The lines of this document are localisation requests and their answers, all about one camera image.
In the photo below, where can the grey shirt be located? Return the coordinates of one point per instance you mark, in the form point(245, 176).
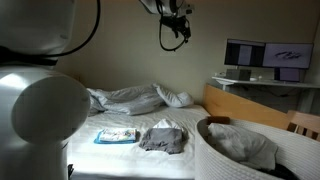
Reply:
point(169, 142)

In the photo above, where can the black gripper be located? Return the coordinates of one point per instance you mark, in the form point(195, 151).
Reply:
point(179, 25)

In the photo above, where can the crumpled grey blanket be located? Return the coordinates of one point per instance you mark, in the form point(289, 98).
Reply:
point(129, 101)

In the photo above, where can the wooden chair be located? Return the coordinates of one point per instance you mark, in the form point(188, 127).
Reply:
point(303, 124)

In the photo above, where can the right computer monitor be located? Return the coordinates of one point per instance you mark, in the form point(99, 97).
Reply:
point(282, 55)

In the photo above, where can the white desk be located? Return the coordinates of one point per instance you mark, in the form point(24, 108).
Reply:
point(305, 102)

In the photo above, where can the white garment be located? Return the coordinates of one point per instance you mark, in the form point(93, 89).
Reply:
point(165, 125)

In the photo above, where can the left computer monitor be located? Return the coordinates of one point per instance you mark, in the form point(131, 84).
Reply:
point(244, 53)

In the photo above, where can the white pillow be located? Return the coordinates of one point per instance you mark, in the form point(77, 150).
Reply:
point(179, 100)

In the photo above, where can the light grey garment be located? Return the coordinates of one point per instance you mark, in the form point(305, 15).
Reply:
point(243, 146)

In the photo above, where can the blue folded cloth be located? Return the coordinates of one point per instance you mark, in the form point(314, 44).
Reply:
point(116, 136)

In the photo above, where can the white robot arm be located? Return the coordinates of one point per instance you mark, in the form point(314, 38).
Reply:
point(40, 108)

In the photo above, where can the wooden bed footboard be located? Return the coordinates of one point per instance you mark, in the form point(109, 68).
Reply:
point(221, 103)

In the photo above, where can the small dark desk box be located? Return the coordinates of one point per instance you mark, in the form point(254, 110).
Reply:
point(238, 74)

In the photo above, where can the computer monitor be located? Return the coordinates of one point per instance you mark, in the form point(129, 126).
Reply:
point(282, 55)
point(244, 53)

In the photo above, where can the white woven laundry basket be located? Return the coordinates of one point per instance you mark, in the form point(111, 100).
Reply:
point(300, 154)

